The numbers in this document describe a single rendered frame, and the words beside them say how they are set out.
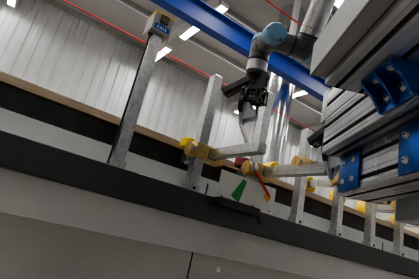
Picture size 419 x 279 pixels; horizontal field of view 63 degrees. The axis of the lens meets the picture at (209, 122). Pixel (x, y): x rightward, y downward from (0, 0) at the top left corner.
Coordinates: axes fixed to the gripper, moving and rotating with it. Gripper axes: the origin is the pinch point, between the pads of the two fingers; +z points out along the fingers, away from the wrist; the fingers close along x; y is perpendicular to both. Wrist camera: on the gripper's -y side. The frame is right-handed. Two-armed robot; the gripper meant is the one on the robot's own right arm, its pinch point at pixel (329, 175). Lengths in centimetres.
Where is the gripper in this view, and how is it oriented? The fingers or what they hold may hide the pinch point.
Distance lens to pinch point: 112.0
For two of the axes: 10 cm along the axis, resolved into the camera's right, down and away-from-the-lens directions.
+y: 5.6, -1.6, -8.1
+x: 8.0, 3.6, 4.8
